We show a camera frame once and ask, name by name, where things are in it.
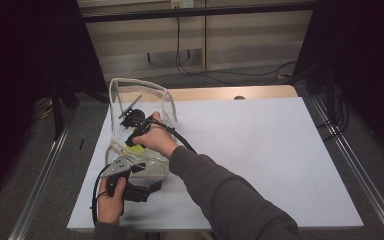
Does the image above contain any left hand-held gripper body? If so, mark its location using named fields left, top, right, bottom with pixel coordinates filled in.
left=99, top=155, right=153, bottom=203

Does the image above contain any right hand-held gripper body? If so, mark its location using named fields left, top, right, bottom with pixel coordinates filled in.
left=118, top=94, right=154, bottom=133

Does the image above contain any yellow shuttlecock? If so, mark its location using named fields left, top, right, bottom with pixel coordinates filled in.
left=124, top=143, right=147, bottom=155

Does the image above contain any clear plastic bag beige trim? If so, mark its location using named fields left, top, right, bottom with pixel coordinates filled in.
left=104, top=77, right=178, bottom=179

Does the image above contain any person's right hand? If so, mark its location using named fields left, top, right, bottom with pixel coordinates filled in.
left=131, top=111, right=179, bottom=160

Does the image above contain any person's left hand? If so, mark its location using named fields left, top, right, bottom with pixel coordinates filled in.
left=97, top=176, right=128, bottom=225

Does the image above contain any black stand leg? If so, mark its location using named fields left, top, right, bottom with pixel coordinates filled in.
left=51, top=79, right=81, bottom=141

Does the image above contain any white table cover board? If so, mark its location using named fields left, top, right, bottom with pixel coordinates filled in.
left=67, top=97, right=364, bottom=232

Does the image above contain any black metal crossbar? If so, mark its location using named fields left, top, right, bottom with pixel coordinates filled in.
left=79, top=2, right=318, bottom=24

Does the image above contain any dark curtain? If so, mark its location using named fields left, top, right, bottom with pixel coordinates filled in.
left=0, top=0, right=109, bottom=208
left=293, top=0, right=384, bottom=164

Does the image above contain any wooden table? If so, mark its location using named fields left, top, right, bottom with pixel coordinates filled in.
left=116, top=84, right=299, bottom=103

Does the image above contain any left hand-held gripper black cable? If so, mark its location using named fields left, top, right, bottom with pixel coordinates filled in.
left=91, top=163, right=113, bottom=228

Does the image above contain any hand-held gripper black cable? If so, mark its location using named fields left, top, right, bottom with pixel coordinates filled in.
left=91, top=163, right=113, bottom=228
left=131, top=116, right=198, bottom=155

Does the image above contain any right hand-held gripper black cable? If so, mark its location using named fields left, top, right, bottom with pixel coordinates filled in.
left=131, top=116, right=198, bottom=155

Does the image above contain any metal floor rail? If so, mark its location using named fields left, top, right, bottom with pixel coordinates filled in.
left=8, top=126, right=71, bottom=240
left=311, top=96, right=384, bottom=240

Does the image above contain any long black floor cable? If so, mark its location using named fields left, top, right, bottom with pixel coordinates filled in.
left=174, top=7, right=298, bottom=86

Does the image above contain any yellow cable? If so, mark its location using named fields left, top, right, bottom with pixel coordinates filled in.
left=34, top=98, right=56, bottom=121

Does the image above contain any white wall socket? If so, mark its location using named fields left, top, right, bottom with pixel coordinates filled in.
left=170, top=0, right=195, bottom=9

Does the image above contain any bundle of black cables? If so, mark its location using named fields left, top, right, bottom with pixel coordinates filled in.
left=316, top=84, right=351, bottom=141

